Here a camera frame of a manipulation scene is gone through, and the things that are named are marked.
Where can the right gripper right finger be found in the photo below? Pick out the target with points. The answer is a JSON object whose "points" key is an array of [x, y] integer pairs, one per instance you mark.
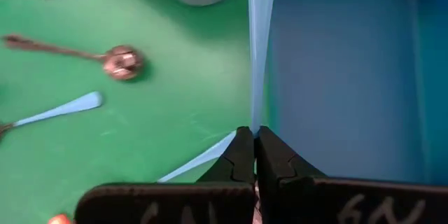
{"points": [[315, 203]]}

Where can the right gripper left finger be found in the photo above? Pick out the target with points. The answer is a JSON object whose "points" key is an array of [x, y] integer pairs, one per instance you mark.
{"points": [[175, 203]]}

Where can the black metal spoon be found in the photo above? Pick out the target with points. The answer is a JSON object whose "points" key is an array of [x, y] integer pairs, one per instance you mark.
{"points": [[122, 63]]}

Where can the green table mat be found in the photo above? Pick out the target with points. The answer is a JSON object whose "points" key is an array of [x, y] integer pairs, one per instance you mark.
{"points": [[175, 94]]}

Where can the blue plastic bin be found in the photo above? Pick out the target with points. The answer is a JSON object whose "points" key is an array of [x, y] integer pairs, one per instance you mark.
{"points": [[350, 77]]}

